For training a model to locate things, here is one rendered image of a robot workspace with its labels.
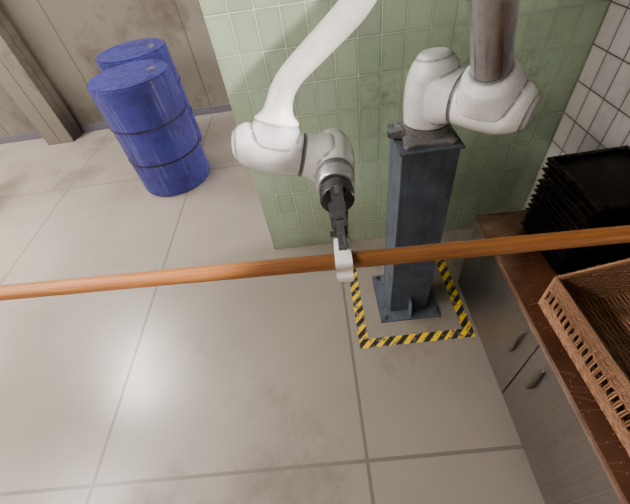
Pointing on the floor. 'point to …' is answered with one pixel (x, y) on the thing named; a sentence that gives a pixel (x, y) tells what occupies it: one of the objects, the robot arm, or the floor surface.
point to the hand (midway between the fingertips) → (343, 259)
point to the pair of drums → (150, 115)
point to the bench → (543, 377)
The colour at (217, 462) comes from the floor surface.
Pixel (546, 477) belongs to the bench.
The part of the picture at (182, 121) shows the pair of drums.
